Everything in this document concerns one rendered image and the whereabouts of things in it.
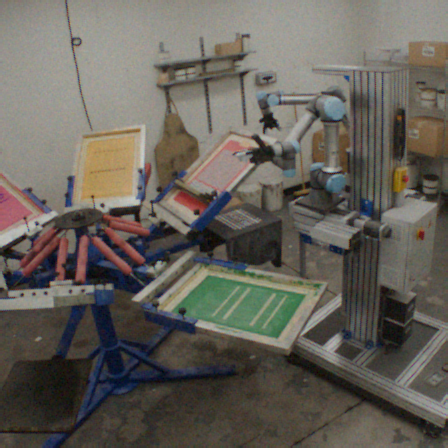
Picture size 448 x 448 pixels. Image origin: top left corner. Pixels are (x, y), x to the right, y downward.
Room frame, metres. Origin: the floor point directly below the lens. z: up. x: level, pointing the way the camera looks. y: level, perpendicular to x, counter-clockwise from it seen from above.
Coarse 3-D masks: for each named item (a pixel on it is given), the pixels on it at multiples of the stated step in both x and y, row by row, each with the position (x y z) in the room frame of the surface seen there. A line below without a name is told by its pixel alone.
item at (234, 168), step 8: (232, 160) 3.15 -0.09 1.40; (248, 160) 3.04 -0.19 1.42; (224, 168) 3.12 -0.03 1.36; (232, 168) 3.07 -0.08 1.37; (240, 168) 3.01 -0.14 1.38; (216, 176) 3.09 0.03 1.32; (224, 176) 3.04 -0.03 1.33; (232, 176) 2.99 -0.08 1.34; (208, 184) 3.06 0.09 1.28; (216, 184) 3.01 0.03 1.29; (224, 184) 2.96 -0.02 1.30; (192, 208) 2.92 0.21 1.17; (200, 208) 2.87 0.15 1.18
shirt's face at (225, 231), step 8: (232, 208) 3.38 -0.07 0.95; (240, 208) 3.36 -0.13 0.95; (248, 208) 3.35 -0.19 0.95; (256, 208) 3.33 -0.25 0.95; (216, 216) 3.26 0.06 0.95; (256, 216) 3.19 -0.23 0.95; (264, 216) 3.17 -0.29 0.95; (272, 216) 3.16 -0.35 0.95; (208, 224) 3.13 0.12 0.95; (216, 224) 3.11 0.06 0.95; (224, 224) 3.10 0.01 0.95; (256, 224) 3.05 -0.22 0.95; (264, 224) 3.03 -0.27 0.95; (216, 232) 2.98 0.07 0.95; (224, 232) 2.97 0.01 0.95; (232, 232) 2.95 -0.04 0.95; (240, 232) 2.94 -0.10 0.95
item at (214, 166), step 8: (232, 144) 3.33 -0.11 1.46; (224, 152) 3.30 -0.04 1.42; (232, 152) 3.24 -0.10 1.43; (216, 160) 3.27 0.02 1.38; (224, 160) 3.21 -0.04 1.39; (208, 168) 3.24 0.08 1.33; (216, 168) 3.18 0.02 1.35; (200, 176) 3.20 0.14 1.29; (208, 176) 3.15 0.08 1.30; (176, 200) 3.11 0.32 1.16; (184, 200) 3.06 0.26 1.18; (192, 200) 3.01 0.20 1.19
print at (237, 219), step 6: (234, 210) 3.33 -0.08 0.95; (240, 210) 3.32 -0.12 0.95; (222, 216) 3.24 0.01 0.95; (228, 216) 3.23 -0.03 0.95; (234, 216) 3.22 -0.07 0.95; (240, 216) 3.21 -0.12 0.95; (246, 216) 3.20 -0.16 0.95; (252, 216) 3.19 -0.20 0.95; (222, 222) 3.14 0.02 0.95; (228, 222) 3.13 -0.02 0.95; (234, 222) 3.12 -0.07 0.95; (240, 222) 3.11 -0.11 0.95; (246, 222) 3.10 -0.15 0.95; (252, 222) 3.09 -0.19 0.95; (258, 222) 3.08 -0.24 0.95; (234, 228) 3.01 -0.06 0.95; (240, 228) 3.01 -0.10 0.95
